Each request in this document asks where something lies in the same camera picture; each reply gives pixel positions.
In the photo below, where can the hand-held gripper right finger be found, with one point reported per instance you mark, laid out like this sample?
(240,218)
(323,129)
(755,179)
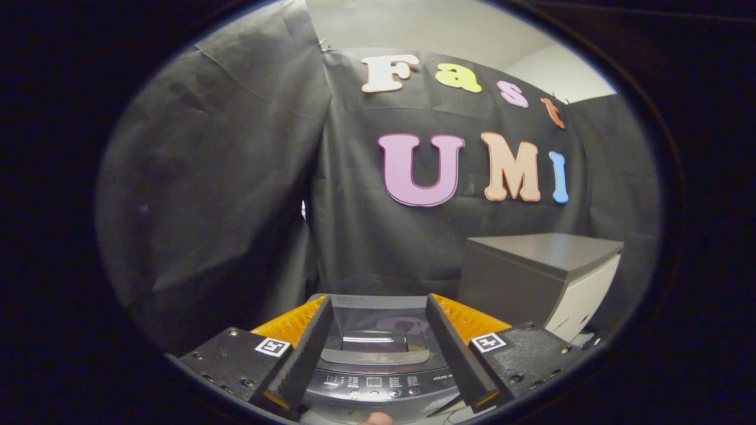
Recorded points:
(458,348)

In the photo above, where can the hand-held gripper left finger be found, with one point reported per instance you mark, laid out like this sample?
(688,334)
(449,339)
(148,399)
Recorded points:
(307,348)

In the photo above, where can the grey washing machine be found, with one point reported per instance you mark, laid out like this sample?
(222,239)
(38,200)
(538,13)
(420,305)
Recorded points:
(378,383)

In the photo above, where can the black backdrop cloth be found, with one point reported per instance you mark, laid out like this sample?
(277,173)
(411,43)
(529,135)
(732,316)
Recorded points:
(212,177)

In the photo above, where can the metal cloth clip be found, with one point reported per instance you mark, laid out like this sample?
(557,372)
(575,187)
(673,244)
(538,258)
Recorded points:
(325,47)

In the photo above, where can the white cabinet with grey frame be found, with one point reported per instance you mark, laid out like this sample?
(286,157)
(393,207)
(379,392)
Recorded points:
(531,254)

